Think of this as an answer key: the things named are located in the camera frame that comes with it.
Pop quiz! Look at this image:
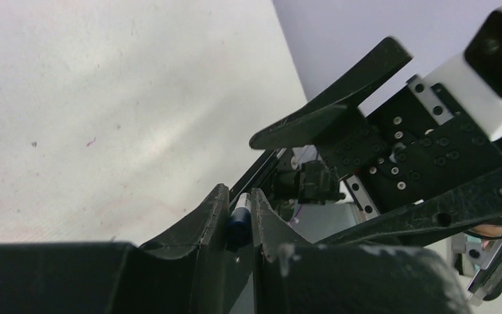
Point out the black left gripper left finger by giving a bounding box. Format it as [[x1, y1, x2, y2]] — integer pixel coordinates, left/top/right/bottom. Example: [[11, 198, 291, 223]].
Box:
[[0, 184, 235, 313]]

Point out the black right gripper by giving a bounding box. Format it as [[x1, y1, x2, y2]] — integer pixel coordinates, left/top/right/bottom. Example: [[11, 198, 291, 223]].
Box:
[[231, 37, 502, 245]]

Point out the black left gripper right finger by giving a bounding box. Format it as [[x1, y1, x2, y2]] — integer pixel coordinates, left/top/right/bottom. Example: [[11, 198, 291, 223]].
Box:
[[250, 189, 471, 313]]

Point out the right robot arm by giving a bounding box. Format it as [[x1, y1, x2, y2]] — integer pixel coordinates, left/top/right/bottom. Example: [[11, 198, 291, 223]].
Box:
[[250, 37, 502, 300]]

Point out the white marker pen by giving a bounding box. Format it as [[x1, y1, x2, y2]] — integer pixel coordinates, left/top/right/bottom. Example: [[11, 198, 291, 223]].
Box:
[[235, 193, 251, 213]]

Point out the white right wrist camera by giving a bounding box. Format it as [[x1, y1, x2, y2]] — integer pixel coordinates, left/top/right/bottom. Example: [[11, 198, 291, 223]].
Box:
[[425, 6, 502, 141]]

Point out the blue marker cap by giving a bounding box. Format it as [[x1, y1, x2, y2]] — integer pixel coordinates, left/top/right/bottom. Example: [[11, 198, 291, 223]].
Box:
[[226, 207, 252, 252]]

